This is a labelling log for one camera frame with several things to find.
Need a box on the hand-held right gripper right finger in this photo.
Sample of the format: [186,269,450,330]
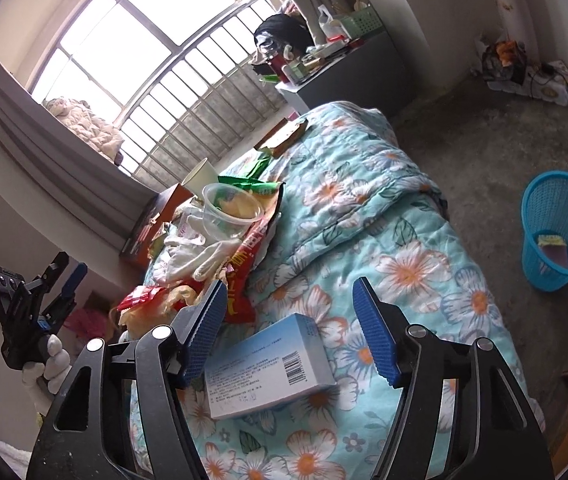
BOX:
[353,276,555,480]

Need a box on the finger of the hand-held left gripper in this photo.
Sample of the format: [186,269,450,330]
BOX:
[44,262,88,318]
[24,252,70,292]

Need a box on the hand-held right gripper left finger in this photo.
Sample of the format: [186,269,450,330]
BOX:
[26,279,228,480]

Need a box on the light blue cardboard box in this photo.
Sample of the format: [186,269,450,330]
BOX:
[204,313,339,421]

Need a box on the blue plastic waste basket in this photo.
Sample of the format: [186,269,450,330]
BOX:
[521,171,568,293]

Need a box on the person's left hand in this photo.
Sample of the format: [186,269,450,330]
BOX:
[21,334,71,401]

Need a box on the pink bag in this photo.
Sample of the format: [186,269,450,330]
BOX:
[66,307,110,348]

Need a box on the crumpled yellow plastic bag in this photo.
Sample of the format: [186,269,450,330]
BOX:
[109,285,202,343]

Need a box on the small red wrapper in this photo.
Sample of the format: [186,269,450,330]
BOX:
[116,285,165,313]

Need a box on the red snack bag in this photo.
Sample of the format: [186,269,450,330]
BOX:
[221,210,282,325]

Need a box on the white fabric glove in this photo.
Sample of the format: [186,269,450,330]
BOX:
[164,215,242,281]

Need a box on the red-brown cardboard box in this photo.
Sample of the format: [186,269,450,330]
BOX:
[119,183,192,268]

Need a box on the clear plastic cup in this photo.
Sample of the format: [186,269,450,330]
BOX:
[202,183,263,241]

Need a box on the floral quilted blanket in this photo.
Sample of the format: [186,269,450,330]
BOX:
[129,101,547,480]

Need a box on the beige puffy jacket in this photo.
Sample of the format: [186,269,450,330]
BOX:
[41,97,125,163]

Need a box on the white fluffy towel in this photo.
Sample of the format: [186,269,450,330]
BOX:
[0,435,32,473]

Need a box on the green chip bag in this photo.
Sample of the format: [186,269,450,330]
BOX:
[218,154,285,221]

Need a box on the white paper cup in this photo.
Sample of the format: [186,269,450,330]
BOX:
[180,158,221,198]

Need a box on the yellow maroon packet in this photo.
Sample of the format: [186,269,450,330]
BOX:
[538,234,568,268]

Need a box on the brown snack packet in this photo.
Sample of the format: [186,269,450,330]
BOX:
[254,119,307,157]

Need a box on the barred window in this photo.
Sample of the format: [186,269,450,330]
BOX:
[29,0,309,193]

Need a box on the grey cabinet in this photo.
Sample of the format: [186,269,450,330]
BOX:
[276,30,415,116]

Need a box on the white foam board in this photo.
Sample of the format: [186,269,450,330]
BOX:
[486,60,568,106]

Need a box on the green plastic basket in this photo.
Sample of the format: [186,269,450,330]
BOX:
[331,7,385,41]

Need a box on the white plastic jug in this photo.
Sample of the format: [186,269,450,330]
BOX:
[318,5,337,43]

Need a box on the black bag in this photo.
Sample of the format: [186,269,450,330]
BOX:
[254,14,315,56]

